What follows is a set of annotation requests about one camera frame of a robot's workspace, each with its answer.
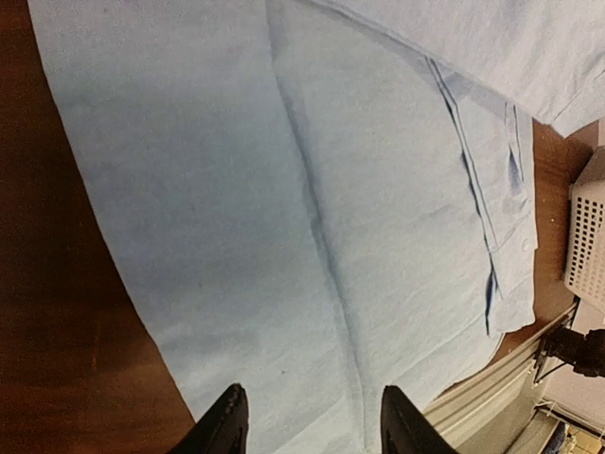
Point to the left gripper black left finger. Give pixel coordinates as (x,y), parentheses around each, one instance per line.
(223,429)

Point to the light blue long sleeve shirt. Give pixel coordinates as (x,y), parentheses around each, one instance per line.
(317,199)

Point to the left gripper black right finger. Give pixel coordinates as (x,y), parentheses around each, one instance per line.
(405,430)

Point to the white plastic basket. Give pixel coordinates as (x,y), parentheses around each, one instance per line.
(584,268)

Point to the aluminium front rail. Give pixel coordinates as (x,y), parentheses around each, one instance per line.
(465,408)

